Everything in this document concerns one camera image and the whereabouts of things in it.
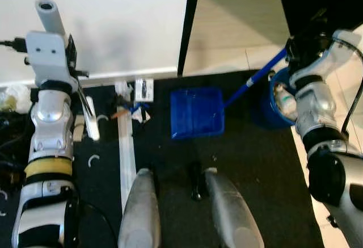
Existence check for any grey handled white brush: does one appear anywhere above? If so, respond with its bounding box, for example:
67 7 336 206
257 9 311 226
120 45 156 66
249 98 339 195
35 0 101 142

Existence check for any white paper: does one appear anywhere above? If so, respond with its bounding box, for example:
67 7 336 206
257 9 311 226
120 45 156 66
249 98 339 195
136 109 151 124
114 81 130 96

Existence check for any small brown stick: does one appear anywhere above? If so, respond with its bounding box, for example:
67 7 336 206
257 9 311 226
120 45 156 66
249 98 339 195
111 108 130 119

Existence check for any blue long handled dustpan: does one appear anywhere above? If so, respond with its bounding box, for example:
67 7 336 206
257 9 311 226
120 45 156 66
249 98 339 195
170 48 288 140

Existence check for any white floor strip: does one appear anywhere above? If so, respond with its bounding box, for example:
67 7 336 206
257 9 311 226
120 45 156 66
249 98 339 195
115 81 138 212

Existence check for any black floor mat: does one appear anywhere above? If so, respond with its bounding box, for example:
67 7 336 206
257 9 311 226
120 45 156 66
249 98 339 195
0 68 325 248

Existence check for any clear plastic bottle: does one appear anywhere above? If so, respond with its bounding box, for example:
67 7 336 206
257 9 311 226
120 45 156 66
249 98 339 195
275 86 297 119

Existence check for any beige paper strip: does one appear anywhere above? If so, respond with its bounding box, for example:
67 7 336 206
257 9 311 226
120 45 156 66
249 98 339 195
74 115 86 142

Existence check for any crumpled clear plastic bag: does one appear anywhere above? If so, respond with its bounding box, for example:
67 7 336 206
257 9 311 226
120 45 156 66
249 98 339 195
0 83 33 114

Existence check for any blue plastic bucket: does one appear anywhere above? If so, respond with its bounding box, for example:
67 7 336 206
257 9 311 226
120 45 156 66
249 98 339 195
251 68 298 129

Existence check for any grey robot left leg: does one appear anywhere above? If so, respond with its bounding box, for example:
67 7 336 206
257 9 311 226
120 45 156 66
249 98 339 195
117 169 162 248

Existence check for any grey robot leg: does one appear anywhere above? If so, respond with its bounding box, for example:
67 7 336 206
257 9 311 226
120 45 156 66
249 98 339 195
203 167 265 248
117 169 162 248

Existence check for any grey robot right leg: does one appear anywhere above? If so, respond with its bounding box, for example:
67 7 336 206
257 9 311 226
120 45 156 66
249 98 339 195
203 167 265 248

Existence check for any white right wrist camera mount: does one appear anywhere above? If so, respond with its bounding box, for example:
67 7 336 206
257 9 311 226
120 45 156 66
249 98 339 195
303 30 363 81

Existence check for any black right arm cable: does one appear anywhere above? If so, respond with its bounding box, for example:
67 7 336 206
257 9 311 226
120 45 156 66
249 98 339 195
329 35 363 141

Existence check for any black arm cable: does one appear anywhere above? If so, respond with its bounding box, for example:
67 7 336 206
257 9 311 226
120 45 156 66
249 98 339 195
329 35 363 141
0 38 28 53

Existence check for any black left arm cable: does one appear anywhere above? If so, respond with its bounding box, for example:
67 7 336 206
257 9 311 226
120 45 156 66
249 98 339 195
0 38 28 53

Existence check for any black cable tangle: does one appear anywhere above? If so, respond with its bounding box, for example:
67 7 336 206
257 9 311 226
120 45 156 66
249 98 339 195
0 111 32 203

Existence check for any black door frame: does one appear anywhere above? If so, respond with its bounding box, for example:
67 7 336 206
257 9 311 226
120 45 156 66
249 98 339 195
177 0 204 77

